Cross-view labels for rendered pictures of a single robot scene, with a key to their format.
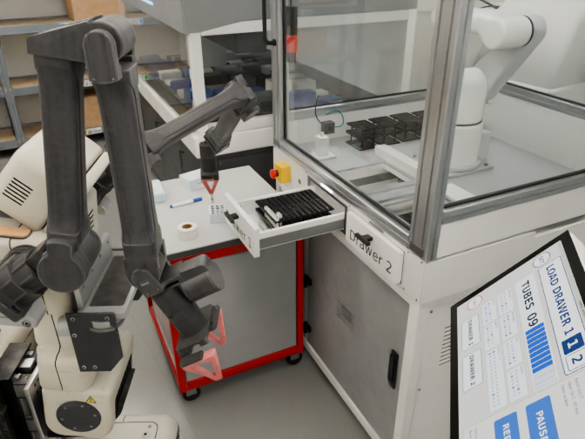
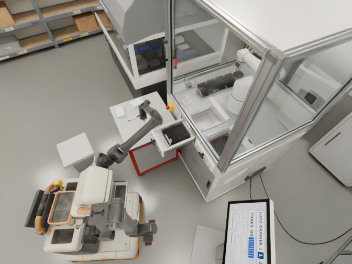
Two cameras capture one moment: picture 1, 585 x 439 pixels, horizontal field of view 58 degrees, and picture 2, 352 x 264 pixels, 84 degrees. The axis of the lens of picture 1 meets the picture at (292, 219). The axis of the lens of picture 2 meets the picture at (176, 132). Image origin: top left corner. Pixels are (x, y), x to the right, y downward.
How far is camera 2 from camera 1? 0.91 m
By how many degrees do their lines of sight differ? 27
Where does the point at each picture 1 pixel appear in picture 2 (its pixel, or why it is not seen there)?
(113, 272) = (117, 195)
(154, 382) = (128, 168)
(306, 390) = (179, 171)
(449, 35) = (240, 129)
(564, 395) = not seen: outside the picture
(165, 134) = (129, 146)
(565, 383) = not seen: outside the picture
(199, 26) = (132, 41)
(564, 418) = not seen: outside the picture
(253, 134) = (158, 77)
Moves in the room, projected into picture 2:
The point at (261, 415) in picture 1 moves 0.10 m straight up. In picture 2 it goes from (164, 180) to (164, 178)
